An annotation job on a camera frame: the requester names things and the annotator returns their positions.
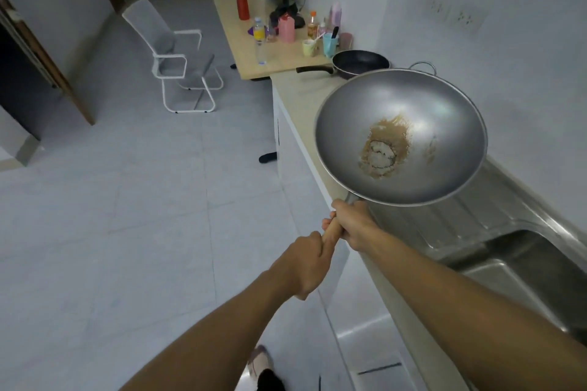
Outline white wall socket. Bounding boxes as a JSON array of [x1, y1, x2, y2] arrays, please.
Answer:
[[427, 0, 487, 34]]

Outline person's left hand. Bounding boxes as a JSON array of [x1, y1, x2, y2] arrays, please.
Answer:
[[270, 231, 338, 301]]

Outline black appliance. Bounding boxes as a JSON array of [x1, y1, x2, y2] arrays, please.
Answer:
[[269, 0, 306, 30]]

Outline wooden table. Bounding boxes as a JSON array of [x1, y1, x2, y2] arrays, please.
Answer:
[[213, 0, 342, 82]]

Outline person's leg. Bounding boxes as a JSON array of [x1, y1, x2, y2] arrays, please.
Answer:
[[257, 369, 286, 391]]

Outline person's right hand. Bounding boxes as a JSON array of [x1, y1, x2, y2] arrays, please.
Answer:
[[321, 199, 382, 253]]

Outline person's right forearm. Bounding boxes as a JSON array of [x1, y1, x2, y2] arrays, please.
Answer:
[[358, 226, 587, 391]]

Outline black frying pan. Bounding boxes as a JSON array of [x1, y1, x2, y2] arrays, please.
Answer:
[[296, 50, 390, 80]]

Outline person's shoe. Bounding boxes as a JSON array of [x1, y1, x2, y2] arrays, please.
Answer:
[[248, 345, 274, 380]]

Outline brown wooden door frame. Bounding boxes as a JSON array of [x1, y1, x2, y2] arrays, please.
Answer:
[[0, 0, 96, 126]]

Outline grey steel wok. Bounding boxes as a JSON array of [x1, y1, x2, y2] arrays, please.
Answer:
[[314, 62, 488, 245]]

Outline stainless steel sink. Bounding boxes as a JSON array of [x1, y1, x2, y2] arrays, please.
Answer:
[[367, 159, 587, 345]]

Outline clear water bottle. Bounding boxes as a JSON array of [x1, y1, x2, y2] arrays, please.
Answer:
[[253, 17, 268, 66]]

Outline pink jug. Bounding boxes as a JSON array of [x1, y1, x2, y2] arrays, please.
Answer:
[[278, 13, 296, 43]]

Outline white mesh office chair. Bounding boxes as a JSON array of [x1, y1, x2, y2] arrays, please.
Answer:
[[121, 0, 224, 114]]

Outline person's left forearm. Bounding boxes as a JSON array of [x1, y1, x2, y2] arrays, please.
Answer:
[[120, 267, 303, 391]]

